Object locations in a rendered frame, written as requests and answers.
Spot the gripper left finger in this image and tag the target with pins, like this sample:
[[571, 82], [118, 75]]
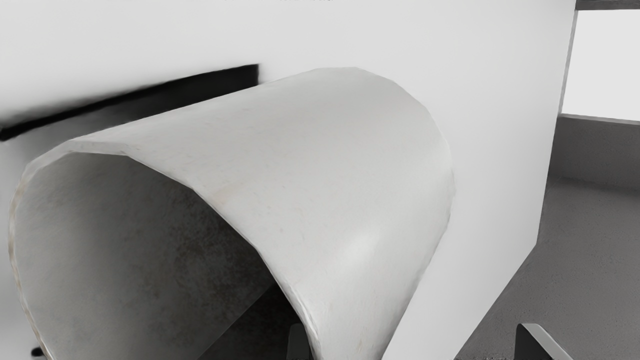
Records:
[[296, 346]]

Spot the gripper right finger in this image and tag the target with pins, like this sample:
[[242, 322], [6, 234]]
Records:
[[537, 345]]

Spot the white ceramic mug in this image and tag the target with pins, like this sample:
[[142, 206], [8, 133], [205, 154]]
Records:
[[310, 170]]

